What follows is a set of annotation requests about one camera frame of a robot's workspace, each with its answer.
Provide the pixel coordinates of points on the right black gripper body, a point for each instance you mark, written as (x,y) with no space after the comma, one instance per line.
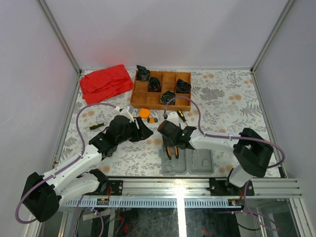
(174,141)

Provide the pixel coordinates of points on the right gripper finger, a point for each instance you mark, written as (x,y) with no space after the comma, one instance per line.
(167,143)
(181,145)

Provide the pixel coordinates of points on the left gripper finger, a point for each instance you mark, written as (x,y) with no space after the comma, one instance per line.
(143,131)
(135,137)

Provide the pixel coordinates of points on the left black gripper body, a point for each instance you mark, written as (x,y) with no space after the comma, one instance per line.
(132,132)

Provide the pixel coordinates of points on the orange handled pliers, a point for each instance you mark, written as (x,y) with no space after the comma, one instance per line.
(172,152)

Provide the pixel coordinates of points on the grey plastic tool case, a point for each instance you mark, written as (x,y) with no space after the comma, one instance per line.
(193,162)

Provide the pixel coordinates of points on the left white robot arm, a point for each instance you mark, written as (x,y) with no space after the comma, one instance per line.
(44,194)

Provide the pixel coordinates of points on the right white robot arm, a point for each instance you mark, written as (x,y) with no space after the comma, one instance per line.
(251,151)

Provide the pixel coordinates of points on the orange hex key set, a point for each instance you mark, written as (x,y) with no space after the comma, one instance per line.
(152,120)

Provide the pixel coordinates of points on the orange tape measure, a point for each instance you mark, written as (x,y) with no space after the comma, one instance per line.
(144,113)

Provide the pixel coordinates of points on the black yellow phillips screwdriver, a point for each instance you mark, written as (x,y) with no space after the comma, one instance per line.
(181,115)

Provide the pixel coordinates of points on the black yellow flat screwdriver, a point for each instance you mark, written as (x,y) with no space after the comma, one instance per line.
(97,126)

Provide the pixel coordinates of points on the wooden compartment tray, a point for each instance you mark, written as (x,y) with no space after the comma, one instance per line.
(141,98)

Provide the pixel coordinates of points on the rolled dark belt bottom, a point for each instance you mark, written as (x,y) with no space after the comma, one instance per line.
(167,96)

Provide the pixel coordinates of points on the rolled dark belt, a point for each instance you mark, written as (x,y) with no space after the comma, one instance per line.
(154,85)
(183,87)
(167,96)

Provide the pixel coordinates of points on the rolled dark belt upper left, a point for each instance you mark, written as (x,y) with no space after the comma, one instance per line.
(154,85)

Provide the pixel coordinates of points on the red folded cloth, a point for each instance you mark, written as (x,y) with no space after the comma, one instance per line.
(103,84)

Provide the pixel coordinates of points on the rolled dark belt right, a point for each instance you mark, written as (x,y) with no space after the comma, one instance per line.
(183,87)

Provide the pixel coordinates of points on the rolled dark belt outside tray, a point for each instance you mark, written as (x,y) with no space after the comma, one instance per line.
(143,74)

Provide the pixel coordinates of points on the aluminium mounting rail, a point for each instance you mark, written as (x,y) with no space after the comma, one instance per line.
(200,187)

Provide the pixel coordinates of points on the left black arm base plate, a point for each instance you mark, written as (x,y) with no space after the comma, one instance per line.
(113,188)

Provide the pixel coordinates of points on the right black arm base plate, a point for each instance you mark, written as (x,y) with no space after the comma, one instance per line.
(221,187)

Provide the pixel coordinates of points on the white slotted cable duct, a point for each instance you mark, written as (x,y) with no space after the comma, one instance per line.
(154,202)

